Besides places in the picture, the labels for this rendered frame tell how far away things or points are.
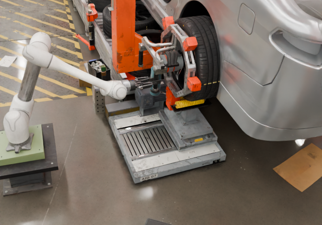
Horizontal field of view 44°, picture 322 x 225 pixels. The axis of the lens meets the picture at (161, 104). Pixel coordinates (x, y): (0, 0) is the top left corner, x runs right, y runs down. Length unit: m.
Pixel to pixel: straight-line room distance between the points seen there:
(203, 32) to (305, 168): 1.55
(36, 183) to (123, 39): 1.36
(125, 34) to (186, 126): 0.95
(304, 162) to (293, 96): 1.46
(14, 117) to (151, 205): 1.21
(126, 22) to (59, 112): 1.20
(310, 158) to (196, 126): 1.07
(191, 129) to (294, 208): 1.05
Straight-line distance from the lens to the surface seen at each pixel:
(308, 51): 2.41
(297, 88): 2.36
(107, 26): 4.58
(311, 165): 3.77
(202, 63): 2.87
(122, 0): 3.23
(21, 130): 3.05
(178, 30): 3.05
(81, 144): 3.63
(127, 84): 2.84
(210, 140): 3.52
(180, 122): 3.52
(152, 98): 3.57
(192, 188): 3.30
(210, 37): 2.94
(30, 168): 3.08
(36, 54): 2.71
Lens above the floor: 2.52
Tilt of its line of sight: 38 degrees down
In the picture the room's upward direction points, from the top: 4 degrees clockwise
